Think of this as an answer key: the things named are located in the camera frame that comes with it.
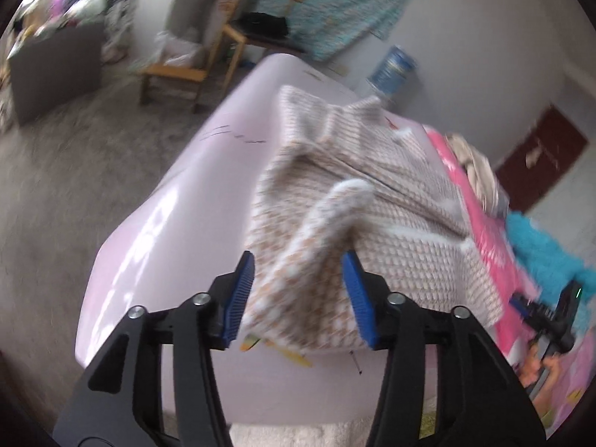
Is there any beige white houndstooth sweater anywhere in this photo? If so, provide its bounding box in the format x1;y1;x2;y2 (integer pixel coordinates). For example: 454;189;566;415
242;86;503;353

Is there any black clothing on chair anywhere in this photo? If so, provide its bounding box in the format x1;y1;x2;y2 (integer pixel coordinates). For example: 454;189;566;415
237;12;289;39

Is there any person's right hand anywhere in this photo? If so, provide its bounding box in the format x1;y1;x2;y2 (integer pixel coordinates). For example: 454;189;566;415
518;347;561;390

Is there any turquoise fluffy blanket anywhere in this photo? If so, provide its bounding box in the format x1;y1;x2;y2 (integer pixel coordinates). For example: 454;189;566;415
505;212;595;334

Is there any bright pink floral blanket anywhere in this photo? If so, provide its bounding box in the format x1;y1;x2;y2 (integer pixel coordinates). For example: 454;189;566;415
425;127;595;435

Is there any cream folded garment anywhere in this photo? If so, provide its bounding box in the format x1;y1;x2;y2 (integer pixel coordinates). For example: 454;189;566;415
447;134;509;218

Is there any dark red door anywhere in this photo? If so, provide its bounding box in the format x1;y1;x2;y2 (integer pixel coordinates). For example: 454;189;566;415
495;106;589;213

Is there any pink bed sheet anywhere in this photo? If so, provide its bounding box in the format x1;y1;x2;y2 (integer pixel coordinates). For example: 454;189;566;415
75;54;386;425

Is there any blue water jug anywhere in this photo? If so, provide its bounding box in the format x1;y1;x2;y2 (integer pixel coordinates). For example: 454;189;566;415
367;45;417;99

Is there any small wooden stool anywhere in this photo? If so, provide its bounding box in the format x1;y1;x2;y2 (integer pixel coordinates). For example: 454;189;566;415
139;63;208;113

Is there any dark grey cabinet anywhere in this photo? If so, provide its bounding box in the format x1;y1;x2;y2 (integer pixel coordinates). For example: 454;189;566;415
8;21;104;125

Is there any white plastic bag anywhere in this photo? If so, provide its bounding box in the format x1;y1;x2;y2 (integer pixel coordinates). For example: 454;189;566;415
153;31;207;69

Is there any teal floral hanging cloth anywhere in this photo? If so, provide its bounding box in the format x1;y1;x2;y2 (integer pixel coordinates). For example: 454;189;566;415
246;0;424;63

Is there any wooden armchair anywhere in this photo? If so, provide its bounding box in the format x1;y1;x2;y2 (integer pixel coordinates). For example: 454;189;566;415
206;0;305;98

